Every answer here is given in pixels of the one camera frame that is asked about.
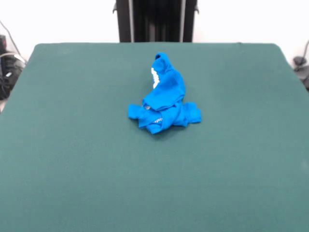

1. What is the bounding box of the blue shirt with white print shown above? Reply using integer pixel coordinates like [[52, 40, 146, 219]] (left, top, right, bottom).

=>
[[127, 52, 202, 135]]

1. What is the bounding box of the dark green table cloth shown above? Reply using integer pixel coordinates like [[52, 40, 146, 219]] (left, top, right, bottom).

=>
[[0, 43, 309, 232]]

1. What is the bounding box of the black stand base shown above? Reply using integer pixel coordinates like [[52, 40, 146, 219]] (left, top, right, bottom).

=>
[[0, 35, 27, 100], [293, 56, 309, 91]]

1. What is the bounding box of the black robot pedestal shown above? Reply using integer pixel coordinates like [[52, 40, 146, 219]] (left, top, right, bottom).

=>
[[112, 0, 200, 44]]

